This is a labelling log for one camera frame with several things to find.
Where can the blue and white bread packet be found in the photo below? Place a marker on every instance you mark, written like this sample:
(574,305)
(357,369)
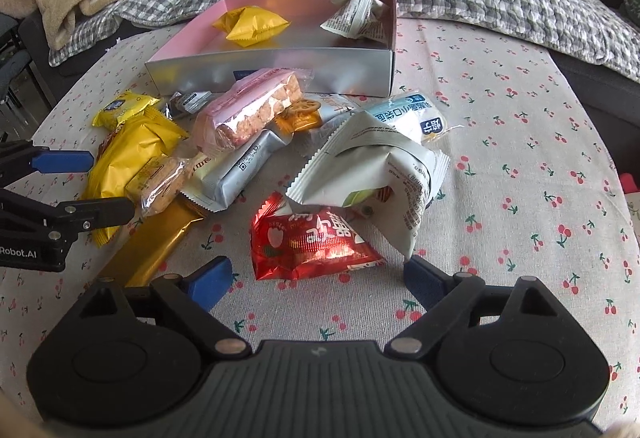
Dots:
(400,113)

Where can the large white grey snack packet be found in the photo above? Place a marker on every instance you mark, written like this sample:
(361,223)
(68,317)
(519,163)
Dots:
(360,153)

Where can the red bag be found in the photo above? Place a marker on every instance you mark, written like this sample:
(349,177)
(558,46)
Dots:
(631,183)

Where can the small yellow packet blue logo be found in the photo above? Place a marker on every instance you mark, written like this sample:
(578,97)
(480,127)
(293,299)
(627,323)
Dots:
(122,111)

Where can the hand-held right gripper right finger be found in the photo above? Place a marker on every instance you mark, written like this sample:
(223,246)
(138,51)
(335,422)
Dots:
(425,283)

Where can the small dark snack packet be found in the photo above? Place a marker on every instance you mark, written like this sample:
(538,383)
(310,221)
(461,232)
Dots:
(187,102)

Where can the plain yellow pillow snack packet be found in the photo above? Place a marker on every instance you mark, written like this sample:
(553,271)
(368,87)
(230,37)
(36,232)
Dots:
(255,24)

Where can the red foil snack packet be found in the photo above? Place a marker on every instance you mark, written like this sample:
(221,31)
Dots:
(305,243)

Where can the pink biscuit packet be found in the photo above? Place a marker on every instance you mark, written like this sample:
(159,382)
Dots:
(250,108)

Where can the orange and white biscuit packet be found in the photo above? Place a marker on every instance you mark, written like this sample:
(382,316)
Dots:
(300,116)

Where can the pink and silver cardboard box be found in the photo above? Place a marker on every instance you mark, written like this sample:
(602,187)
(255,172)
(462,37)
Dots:
(300,68)

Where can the white printed crumpled snack packet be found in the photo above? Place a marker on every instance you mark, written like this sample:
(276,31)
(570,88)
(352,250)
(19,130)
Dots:
(350,16)

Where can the clear wrapped biscuit packet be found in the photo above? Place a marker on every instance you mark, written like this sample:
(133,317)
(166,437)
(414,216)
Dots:
(160,180)

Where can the large yellow foil packet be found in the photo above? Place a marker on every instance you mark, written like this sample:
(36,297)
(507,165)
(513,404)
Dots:
(125,151)

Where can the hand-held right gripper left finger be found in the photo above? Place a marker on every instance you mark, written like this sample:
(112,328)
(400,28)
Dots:
(215,280)

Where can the cherry print tablecloth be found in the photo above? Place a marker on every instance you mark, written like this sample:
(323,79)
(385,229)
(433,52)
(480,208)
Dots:
(525,168)

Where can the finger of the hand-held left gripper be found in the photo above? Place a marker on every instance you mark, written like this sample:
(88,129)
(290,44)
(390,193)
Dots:
(65,162)
(102,212)

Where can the gold foil bar packet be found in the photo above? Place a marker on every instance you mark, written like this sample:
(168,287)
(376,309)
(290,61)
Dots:
(150,238)

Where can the green printed snack packet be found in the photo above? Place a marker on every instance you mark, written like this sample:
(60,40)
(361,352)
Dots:
(362,198)

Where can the silver foil snack packet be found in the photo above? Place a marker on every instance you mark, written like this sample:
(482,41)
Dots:
(240,168)

